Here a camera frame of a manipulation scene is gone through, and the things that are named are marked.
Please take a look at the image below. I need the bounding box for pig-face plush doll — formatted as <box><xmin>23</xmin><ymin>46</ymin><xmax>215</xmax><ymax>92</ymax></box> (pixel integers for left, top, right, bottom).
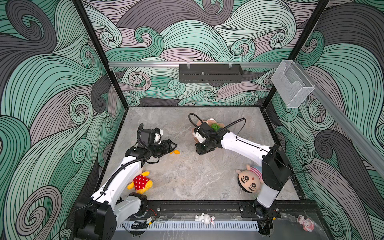
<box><xmin>236</xmin><ymin>165</ymin><xmax>264</xmax><ymax>194</ymax></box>

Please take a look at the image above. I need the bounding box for clear plastic wall bin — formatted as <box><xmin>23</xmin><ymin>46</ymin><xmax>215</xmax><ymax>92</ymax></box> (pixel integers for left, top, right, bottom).
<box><xmin>271</xmin><ymin>60</ymin><xmax>315</xmax><ymax>109</ymax></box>

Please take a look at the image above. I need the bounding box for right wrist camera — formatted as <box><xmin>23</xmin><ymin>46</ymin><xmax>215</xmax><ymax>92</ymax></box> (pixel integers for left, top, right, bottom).
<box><xmin>193</xmin><ymin>128</ymin><xmax>206</xmax><ymax>144</ymax></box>

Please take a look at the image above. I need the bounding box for black wall tray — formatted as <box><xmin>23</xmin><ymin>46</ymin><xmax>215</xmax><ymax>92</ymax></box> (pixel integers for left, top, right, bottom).
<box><xmin>179</xmin><ymin>65</ymin><xmax>244</xmax><ymax>85</ymax></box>

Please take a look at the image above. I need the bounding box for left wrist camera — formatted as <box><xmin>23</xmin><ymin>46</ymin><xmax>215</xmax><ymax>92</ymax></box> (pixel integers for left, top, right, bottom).
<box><xmin>153</xmin><ymin>128</ymin><xmax>164</xmax><ymax>144</ymax></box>

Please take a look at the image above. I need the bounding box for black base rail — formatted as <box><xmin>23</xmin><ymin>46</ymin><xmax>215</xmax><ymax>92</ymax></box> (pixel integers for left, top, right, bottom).
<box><xmin>128</xmin><ymin>200</ymin><xmax>319</xmax><ymax>220</ymax></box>

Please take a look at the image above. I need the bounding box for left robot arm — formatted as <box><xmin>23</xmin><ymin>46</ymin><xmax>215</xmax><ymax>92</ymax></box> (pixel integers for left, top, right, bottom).
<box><xmin>73</xmin><ymin>124</ymin><xmax>177</xmax><ymax>240</ymax></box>

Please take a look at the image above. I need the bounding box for green grape bunch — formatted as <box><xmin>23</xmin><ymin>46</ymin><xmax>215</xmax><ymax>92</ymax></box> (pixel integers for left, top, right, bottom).
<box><xmin>211</xmin><ymin>123</ymin><xmax>222</xmax><ymax>132</ymax></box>

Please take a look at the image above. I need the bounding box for aluminium rail right wall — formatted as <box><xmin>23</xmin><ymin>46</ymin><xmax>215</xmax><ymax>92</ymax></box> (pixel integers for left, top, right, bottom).
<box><xmin>293</xmin><ymin>61</ymin><xmax>384</xmax><ymax>176</ymax></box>

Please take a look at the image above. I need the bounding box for white slotted cable duct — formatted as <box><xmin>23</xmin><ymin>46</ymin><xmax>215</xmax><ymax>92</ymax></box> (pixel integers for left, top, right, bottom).
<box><xmin>115</xmin><ymin>220</ymin><xmax>260</xmax><ymax>232</ymax></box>

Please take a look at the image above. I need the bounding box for aluminium rail back wall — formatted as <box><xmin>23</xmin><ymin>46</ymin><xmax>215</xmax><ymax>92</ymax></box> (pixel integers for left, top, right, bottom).
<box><xmin>108</xmin><ymin>61</ymin><xmax>280</xmax><ymax>69</ymax></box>

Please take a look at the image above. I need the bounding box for pink fruit bowl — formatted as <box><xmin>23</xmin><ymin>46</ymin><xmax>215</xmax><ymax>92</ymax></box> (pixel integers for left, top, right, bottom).
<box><xmin>194</xmin><ymin>118</ymin><xmax>225</xmax><ymax>138</ymax></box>

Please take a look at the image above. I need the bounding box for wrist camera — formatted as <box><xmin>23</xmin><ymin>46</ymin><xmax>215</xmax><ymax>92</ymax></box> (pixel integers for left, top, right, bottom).
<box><xmin>193</xmin><ymin>128</ymin><xmax>206</xmax><ymax>144</ymax></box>
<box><xmin>153</xmin><ymin>128</ymin><xmax>164</xmax><ymax>144</ymax></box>

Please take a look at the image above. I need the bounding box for aluminium rail wall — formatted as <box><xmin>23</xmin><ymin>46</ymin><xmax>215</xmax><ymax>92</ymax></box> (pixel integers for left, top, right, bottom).
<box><xmin>108</xmin><ymin>61</ymin><xmax>280</xmax><ymax>69</ymax></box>
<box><xmin>293</xmin><ymin>61</ymin><xmax>384</xmax><ymax>176</ymax></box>

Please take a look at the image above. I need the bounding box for yellow plush toy red dress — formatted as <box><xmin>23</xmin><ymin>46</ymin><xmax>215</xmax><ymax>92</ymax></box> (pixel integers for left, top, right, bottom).
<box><xmin>127</xmin><ymin>171</ymin><xmax>153</xmax><ymax>194</ymax></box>

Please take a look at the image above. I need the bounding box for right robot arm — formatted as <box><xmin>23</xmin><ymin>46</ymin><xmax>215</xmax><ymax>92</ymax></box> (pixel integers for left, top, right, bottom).
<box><xmin>188</xmin><ymin>113</ymin><xmax>310</xmax><ymax>214</ymax></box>

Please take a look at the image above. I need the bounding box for white bunny figurine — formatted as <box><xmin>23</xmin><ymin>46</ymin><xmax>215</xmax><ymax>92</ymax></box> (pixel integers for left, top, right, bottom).
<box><xmin>195</xmin><ymin>213</ymin><xmax>215</xmax><ymax>225</ymax></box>

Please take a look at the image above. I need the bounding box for pink pig figurine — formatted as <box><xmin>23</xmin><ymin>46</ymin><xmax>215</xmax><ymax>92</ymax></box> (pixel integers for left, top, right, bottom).
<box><xmin>297</xmin><ymin>215</ymin><xmax>316</xmax><ymax>232</ymax></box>

